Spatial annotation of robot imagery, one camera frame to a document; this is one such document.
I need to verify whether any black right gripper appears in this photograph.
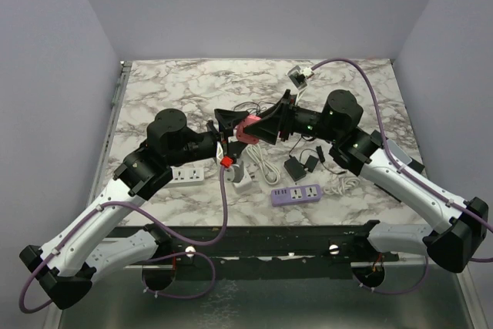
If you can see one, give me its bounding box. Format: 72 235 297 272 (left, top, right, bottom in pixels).
243 89 341 145

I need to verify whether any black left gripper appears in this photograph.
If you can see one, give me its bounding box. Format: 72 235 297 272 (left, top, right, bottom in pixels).
168 110 251 166

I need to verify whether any pink plug adapter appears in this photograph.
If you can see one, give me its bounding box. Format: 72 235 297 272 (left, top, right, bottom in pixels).
235 115 263 146

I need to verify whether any white power strip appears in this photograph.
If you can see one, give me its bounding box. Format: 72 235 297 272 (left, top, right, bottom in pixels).
167 167 205 187

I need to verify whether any purple power strip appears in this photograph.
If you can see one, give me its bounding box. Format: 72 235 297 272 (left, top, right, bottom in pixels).
270 184 323 207

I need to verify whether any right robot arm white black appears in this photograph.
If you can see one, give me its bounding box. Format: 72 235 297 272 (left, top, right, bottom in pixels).
243 89 488 273

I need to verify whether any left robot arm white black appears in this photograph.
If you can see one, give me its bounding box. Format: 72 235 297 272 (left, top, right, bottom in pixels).
18 109 249 314

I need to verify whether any black power adapter brick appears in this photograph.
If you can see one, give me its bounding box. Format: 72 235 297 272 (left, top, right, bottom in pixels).
283 156 307 183

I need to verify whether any small black adapter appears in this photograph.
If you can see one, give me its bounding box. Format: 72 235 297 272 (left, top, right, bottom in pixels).
303 155 320 173

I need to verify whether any grey rectangular box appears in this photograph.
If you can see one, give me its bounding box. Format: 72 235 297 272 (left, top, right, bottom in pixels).
387 139 412 165

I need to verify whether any black mat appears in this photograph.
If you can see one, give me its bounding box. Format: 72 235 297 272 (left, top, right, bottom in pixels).
375 153 427 203

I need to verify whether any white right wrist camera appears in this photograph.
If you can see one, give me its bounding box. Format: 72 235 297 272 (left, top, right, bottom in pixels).
287 65 314 105

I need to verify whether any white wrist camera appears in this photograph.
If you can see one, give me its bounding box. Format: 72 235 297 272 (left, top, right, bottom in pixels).
287 65 314 105
224 159 253 193

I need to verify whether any white coiled power cord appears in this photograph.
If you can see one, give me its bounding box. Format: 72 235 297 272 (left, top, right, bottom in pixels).
244 143 282 186

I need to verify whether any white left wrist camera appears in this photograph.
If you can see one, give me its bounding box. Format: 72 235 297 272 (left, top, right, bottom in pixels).
224 159 253 193

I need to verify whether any white purple strip cord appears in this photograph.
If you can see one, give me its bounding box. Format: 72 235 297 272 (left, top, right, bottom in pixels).
322 174 363 196

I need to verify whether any aluminium frame left rail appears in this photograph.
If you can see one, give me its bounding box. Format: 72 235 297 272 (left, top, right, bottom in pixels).
86 61 132 206

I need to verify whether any black mounting base rail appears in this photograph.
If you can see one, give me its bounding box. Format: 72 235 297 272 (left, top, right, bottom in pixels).
126 223 400 282

